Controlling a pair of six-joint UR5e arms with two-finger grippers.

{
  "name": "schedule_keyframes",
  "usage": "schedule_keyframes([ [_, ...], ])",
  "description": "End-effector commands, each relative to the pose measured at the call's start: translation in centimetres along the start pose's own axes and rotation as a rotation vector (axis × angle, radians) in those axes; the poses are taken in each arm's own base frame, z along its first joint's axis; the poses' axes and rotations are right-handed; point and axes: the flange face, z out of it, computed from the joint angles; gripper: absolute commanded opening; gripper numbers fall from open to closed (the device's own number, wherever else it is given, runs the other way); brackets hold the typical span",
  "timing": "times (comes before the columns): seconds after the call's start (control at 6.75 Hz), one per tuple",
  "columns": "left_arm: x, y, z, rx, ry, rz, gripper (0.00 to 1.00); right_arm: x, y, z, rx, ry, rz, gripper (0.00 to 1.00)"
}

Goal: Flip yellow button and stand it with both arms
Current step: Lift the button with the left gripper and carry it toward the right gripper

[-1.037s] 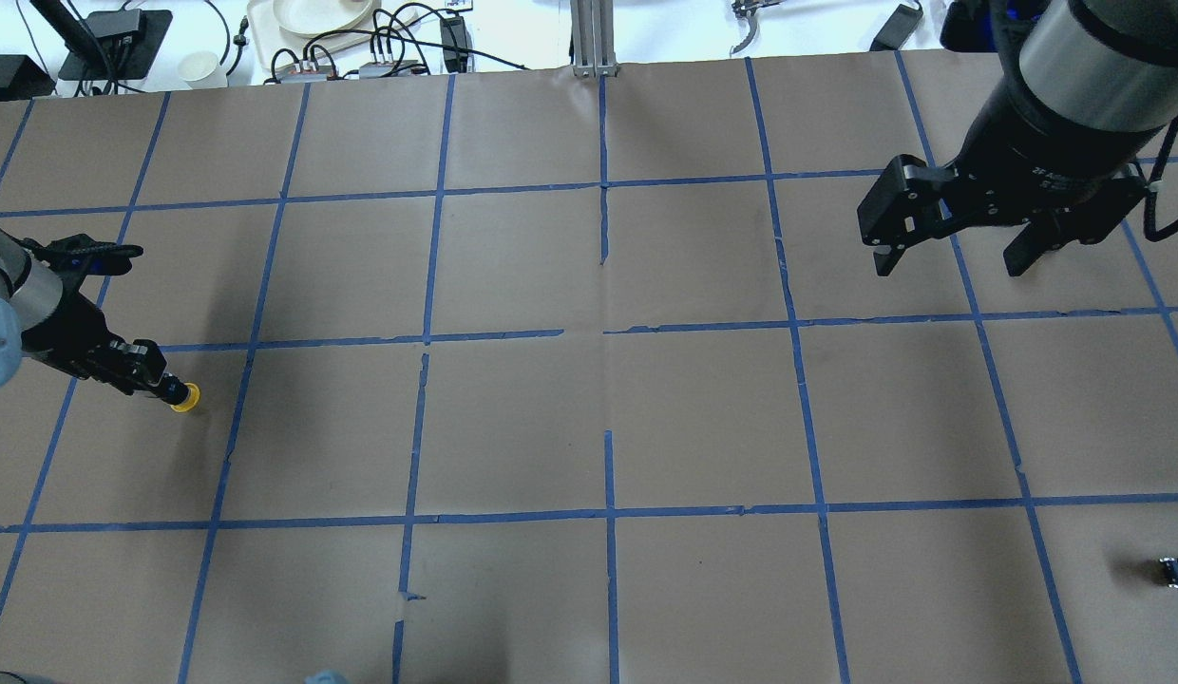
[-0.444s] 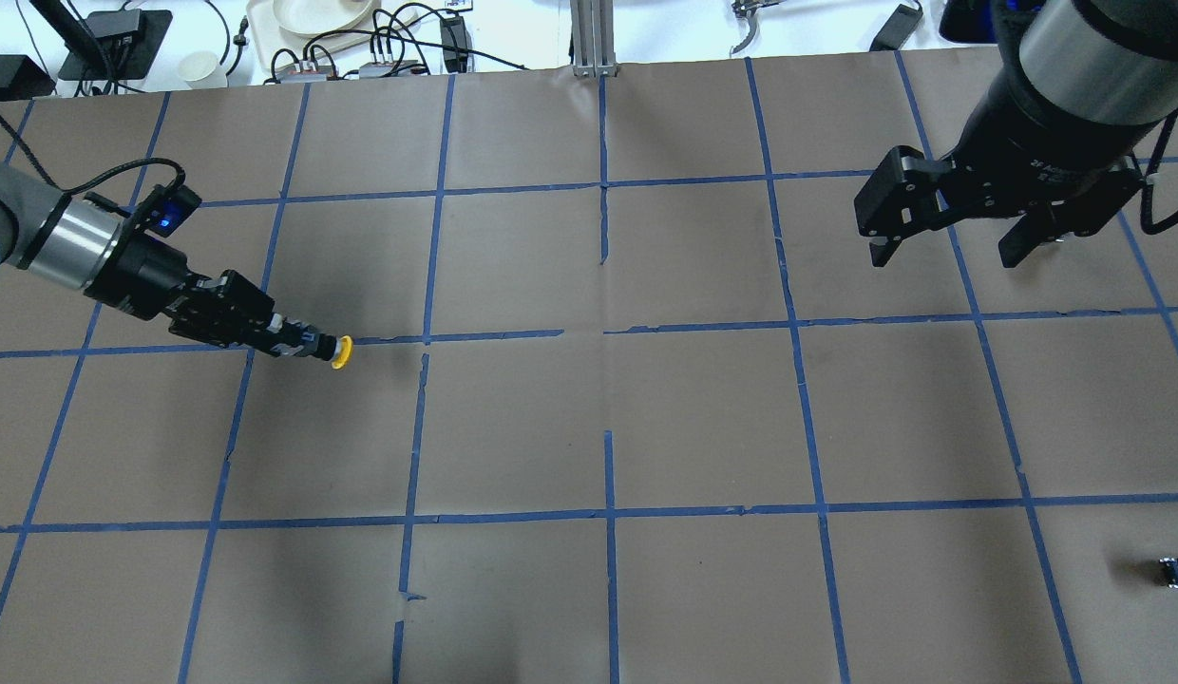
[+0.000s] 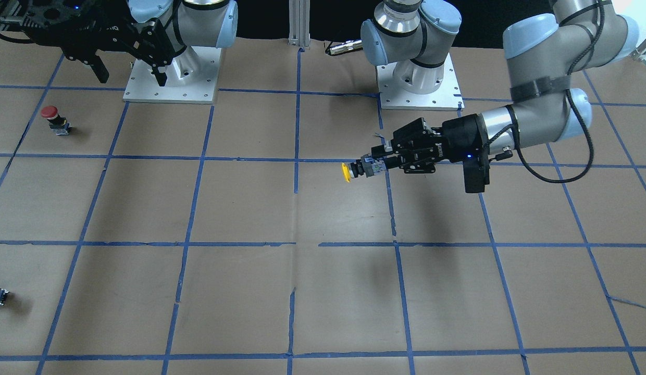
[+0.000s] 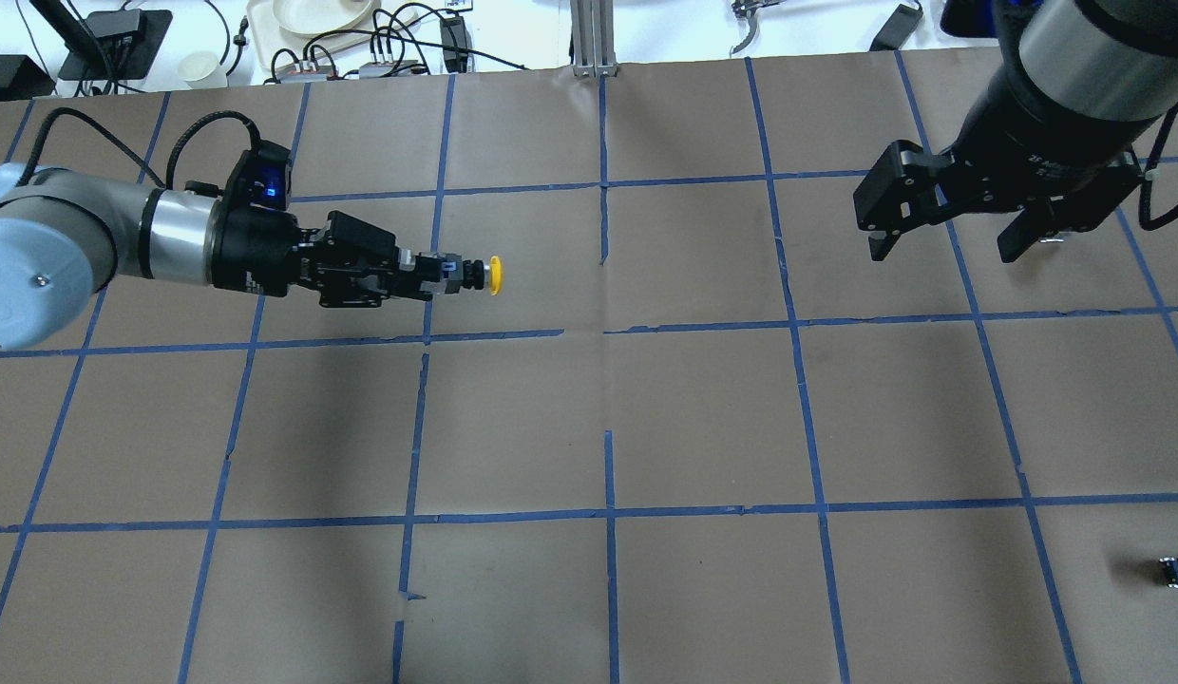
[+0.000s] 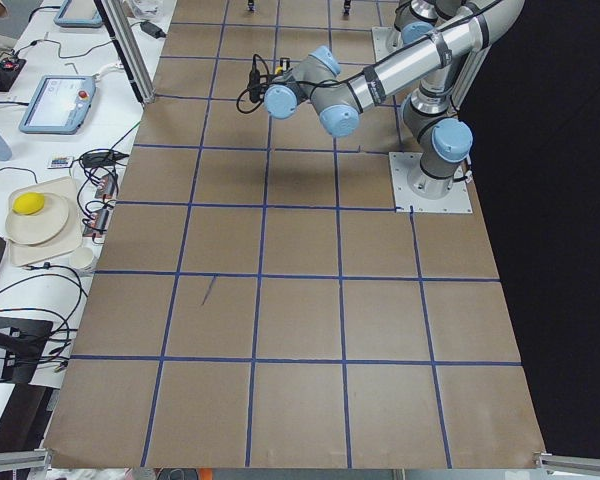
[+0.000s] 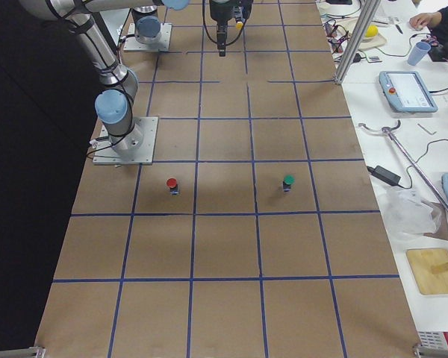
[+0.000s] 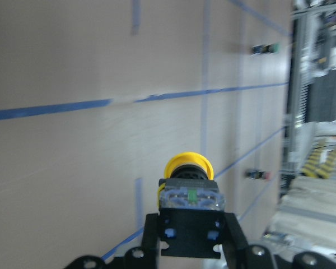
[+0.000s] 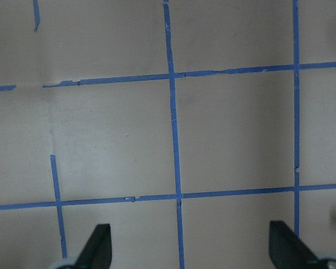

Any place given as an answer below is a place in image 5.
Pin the aluminium frame post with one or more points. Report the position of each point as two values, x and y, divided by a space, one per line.
122 36

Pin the blue teach pendant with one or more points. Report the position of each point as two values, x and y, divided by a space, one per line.
59 105
78 14

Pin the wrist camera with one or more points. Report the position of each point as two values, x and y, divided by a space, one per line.
254 81

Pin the beige round plate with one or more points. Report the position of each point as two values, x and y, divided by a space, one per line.
40 227

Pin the white paper cup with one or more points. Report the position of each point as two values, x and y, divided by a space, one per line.
83 260

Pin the black power adapter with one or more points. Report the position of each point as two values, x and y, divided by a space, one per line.
152 29

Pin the black monitor stand base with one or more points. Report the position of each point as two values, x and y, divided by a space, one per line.
22 342

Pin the beige tray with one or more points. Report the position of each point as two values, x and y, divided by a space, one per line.
67 240

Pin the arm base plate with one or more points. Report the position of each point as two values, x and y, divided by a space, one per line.
386 40
416 192

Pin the near blue teach pendant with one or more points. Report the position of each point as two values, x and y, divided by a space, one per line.
59 105

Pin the yellow lemon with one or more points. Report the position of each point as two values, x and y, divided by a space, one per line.
28 203

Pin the far blue teach pendant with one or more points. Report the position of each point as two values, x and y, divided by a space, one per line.
78 14

